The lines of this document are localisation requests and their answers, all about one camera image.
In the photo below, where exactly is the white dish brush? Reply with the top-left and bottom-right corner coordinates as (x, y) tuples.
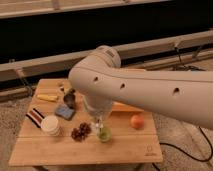
(95, 116), (102, 134)

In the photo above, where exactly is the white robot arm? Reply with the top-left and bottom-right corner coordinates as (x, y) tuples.
(69, 46), (213, 130)

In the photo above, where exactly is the green plastic cup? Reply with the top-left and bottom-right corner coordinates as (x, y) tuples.
(97, 127), (111, 143)

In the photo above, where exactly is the yellow plastic bin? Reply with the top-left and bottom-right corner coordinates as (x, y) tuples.
(111, 68), (148, 113)

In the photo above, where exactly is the red apple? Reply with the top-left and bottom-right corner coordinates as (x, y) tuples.
(130, 115), (144, 129)

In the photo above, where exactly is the blue sponge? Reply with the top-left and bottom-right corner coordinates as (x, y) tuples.
(55, 105), (75, 120)

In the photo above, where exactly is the yellow banana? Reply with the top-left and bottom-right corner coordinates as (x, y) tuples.
(37, 94), (58, 102)

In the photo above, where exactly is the dark grape bunch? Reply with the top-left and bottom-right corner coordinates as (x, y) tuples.
(71, 122), (91, 142)

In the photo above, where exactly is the wooden table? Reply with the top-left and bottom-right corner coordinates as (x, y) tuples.
(8, 78), (164, 171)

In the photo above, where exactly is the striped cloth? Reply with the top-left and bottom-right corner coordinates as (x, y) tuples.
(26, 108), (44, 128)

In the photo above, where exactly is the black power cable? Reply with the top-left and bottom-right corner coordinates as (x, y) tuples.
(151, 46), (213, 171)

